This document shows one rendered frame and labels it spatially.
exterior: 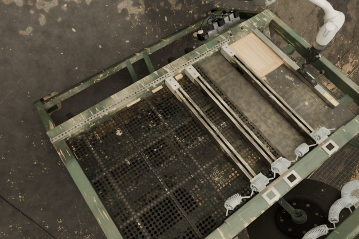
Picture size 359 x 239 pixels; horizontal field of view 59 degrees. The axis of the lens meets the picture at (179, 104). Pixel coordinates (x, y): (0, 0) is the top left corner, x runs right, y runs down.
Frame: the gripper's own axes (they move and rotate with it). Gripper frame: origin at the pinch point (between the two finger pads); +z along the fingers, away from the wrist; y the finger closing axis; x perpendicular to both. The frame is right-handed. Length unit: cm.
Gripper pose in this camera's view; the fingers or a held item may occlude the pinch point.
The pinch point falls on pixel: (307, 62)
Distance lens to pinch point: 274.7
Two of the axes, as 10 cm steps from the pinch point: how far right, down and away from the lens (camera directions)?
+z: -0.3, 5.0, 8.7
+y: -5.9, -7.1, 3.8
